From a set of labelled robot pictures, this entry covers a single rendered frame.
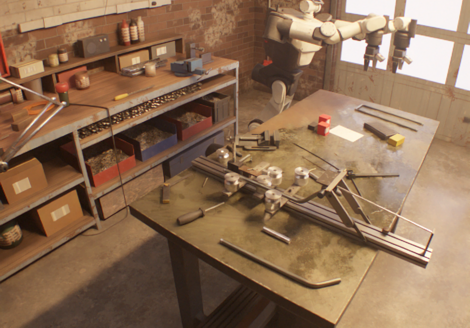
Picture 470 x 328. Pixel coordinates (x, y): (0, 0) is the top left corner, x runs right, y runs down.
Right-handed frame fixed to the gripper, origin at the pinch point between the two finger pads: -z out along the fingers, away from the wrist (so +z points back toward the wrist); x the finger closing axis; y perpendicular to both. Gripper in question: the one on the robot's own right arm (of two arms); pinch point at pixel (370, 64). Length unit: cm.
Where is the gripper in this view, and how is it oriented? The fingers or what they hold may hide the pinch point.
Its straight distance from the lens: 194.6
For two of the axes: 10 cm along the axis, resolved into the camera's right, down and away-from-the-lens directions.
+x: 7.1, -3.5, 6.2
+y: -7.1, -3.5, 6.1
